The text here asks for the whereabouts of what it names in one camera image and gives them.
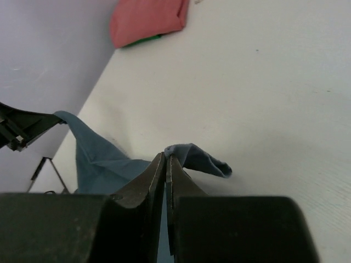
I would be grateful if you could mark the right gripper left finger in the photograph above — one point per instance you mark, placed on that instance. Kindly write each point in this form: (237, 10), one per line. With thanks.
(82, 224)

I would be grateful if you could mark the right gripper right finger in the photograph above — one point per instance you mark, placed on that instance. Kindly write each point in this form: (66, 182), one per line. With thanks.
(241, 227)

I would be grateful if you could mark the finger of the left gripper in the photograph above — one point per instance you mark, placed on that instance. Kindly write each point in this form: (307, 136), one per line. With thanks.
(20, 128)

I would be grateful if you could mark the blue t shirt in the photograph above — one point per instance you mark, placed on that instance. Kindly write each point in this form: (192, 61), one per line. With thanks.
(102, 169)

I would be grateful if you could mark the folded red t shirt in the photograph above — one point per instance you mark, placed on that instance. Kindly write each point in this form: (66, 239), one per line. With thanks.
(133, 21)

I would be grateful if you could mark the folded green t shirt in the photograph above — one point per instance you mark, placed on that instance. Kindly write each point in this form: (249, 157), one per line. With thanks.
(140, 41)

